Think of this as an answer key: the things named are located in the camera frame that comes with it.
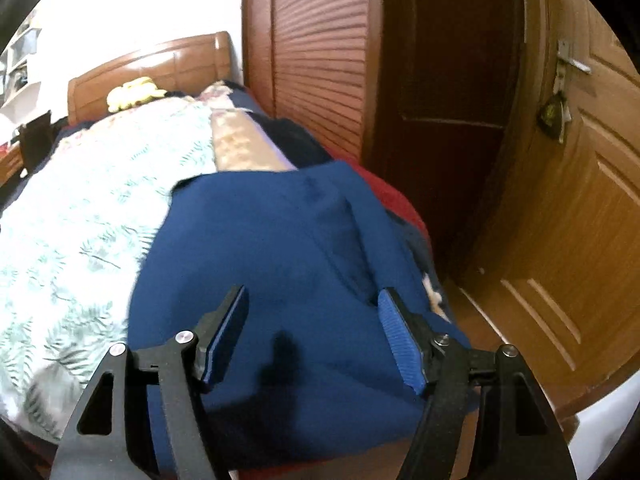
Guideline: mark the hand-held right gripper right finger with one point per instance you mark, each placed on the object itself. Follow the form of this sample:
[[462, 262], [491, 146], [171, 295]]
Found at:
[[400, 340]]

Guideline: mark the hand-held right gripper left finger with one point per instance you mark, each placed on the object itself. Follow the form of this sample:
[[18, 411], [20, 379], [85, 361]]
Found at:
[[230, 340]]

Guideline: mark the blue suit jacket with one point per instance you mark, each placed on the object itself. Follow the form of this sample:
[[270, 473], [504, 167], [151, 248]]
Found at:
[[280, 240]]

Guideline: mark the red blanket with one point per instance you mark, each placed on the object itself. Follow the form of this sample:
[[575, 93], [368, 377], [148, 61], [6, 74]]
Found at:
[[395, 195]]

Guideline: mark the bed with leaf-print cover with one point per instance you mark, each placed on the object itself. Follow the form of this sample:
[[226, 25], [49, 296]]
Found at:
[[90, 220]]

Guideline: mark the yellow patterned blanket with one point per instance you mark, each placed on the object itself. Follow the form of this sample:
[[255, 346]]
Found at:
[[240, 140]]

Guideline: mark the wooden panel door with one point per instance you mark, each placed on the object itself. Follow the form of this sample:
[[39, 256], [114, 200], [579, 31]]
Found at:
[[575, 210]]

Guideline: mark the floral quilt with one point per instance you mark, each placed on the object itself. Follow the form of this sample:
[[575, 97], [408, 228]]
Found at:
[[215, 95]]

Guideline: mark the yellow plush toy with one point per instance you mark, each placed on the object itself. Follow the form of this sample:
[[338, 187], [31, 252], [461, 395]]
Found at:
[[132, 94]]

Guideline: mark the hanging key bunch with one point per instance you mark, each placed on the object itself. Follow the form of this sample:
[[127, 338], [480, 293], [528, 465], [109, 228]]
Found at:
[[550, 117]]

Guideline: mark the dark wooden chair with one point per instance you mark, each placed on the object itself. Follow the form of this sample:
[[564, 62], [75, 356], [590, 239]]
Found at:
[[37, 140]]

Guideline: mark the wooden desk cabinet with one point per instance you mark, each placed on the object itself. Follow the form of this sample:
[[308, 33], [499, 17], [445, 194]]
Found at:
[[10, 170]]

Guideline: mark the wooden bed headboard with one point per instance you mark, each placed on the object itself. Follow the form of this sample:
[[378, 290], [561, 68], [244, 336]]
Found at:
[[175, 65]]

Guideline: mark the wooden louvred wardrobe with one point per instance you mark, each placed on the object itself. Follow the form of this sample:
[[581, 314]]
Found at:
[[320, 60]]

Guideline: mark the white wall shelf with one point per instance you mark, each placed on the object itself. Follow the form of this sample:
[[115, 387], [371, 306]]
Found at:
[[20, 60]]

